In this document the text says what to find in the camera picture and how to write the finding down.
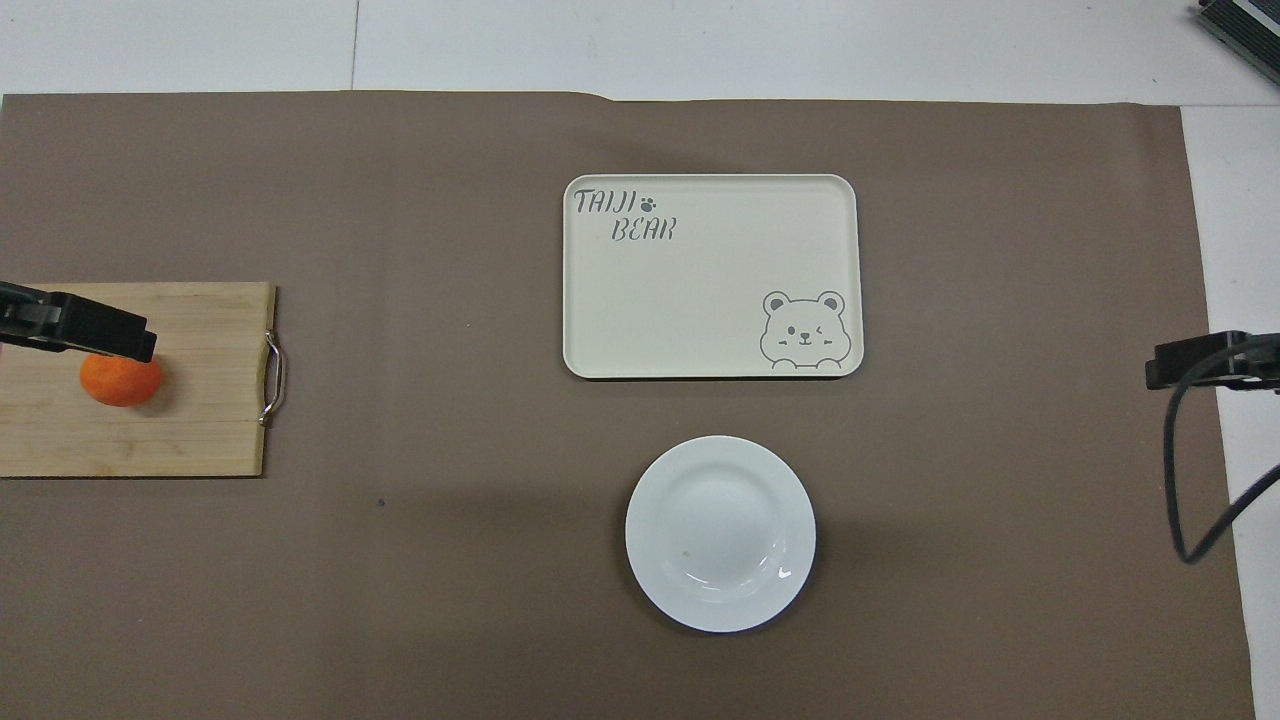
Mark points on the white round plate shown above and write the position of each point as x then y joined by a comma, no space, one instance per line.
720,530

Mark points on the orange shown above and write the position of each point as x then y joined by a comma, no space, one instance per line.
120,385

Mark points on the cream tray with bear print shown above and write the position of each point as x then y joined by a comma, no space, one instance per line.
690,300

